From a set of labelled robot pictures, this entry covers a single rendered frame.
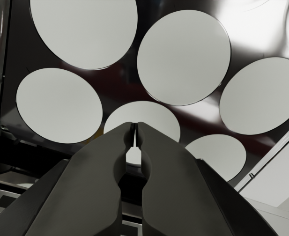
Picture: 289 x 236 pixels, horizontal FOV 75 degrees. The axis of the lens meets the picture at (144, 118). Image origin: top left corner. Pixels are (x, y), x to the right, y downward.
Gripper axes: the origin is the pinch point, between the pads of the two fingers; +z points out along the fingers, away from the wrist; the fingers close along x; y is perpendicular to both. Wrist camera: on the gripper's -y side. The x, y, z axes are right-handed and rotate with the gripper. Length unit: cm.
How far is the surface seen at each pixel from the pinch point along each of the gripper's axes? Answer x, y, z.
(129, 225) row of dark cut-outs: -1.1, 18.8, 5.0
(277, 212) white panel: 31.9, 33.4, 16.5
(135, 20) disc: -0.1, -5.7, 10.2
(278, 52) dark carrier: 15.0, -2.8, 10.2
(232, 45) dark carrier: 9.9, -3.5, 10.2
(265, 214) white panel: 27.8, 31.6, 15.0
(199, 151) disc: 8.6, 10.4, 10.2
